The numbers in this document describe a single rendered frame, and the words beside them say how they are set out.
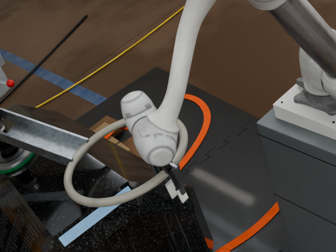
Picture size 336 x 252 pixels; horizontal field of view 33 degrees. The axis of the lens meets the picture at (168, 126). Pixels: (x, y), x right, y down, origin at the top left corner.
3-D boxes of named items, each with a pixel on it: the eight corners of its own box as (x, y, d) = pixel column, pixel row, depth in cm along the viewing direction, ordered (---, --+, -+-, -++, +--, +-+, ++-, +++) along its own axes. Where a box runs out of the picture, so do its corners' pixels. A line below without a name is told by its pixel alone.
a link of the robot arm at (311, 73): (330, 63, 216) (324, 13, 202) (362, 85, 202) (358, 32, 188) (294, 82, 213) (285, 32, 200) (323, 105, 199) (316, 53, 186)
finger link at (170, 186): (166, 185, 196) (164, 184, 197) (173, 199, 200) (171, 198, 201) (171, 179, 198) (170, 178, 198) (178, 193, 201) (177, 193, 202)
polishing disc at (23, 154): (13, 133, 260) (12, 131, 260) (43, 142, 247) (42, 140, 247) (-21, 164, 249) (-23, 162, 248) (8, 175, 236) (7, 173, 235)
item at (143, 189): (41, 202, 209) (37, 196, 207) (110, 116, 239) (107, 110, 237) (147, 216, 180) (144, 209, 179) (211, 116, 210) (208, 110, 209)
